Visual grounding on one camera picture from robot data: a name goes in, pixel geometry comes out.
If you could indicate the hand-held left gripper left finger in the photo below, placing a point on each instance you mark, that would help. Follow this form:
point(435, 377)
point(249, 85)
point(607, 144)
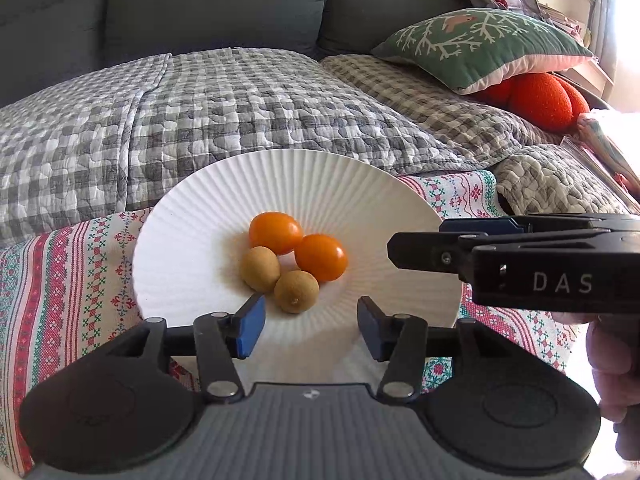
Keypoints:
point(251, 327)

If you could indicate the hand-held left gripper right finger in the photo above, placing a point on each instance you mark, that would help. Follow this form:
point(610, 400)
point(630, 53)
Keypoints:
point(370, 330)

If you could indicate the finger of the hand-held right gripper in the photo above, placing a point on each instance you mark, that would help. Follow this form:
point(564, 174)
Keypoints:
point(430, 255)
point(475, 225)

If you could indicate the white ribbed plate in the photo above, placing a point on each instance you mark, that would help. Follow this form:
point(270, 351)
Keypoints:
point(210, 200)

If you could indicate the person's right hand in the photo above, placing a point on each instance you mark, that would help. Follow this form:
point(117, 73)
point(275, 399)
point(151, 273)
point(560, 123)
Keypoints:
point(612, 360)

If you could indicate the small brown kiwi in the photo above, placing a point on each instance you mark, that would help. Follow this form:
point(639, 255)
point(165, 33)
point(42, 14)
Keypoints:
point(260, 269)
point(296, 291)

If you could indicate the lumpy grey quilted blanket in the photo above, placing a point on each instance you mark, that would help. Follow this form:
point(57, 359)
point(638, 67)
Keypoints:
point(550, 180)

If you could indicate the orange tomato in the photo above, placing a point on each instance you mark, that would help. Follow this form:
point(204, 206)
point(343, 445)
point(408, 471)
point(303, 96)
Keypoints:
point(321, 256)
point(275, 232)

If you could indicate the beige grey checked quilt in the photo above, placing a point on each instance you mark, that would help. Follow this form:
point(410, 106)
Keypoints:
point(450, 115)

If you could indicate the orange plush cushion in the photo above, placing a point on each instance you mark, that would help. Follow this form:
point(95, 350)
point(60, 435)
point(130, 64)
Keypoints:
point(540, 97)

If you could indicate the green pillow with white branches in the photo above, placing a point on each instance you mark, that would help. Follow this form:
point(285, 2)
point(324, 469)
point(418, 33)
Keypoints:
point(480, 45)

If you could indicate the red green embroidered cloth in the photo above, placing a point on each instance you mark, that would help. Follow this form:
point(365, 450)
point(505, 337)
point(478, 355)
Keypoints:
point(65, 280)

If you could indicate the grey white checked quilt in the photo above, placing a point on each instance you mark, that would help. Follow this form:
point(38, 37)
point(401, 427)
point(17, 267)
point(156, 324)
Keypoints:
point(175, 120)

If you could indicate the dark grey sofa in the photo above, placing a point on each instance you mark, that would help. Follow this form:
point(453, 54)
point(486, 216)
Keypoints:
point(210, 5)

